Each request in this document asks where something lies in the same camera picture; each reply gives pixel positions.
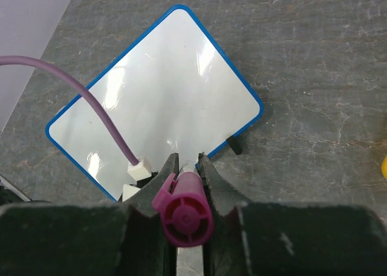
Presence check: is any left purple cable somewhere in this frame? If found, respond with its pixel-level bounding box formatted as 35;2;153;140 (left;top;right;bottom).
0;55;140;165

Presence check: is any magenta marker cap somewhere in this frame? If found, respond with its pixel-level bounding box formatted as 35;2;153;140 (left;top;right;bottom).
152;171;214;248

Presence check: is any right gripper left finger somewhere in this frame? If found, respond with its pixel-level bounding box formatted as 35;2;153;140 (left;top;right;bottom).
1;153;179;275

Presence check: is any white marker pen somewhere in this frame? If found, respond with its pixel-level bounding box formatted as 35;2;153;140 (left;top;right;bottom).
179;161;199;175

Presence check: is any black whiteboard pen clip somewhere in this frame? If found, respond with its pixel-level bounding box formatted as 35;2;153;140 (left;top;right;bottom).
226;136;243;155

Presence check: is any blue framed whiteboard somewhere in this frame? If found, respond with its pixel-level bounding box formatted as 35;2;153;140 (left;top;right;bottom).
45;5;264;201

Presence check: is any yellow plastic bin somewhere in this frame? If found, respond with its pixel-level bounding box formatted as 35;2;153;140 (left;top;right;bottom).
381;156;387;179

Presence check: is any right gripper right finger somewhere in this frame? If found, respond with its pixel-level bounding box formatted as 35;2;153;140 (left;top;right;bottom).
198;154;386;275

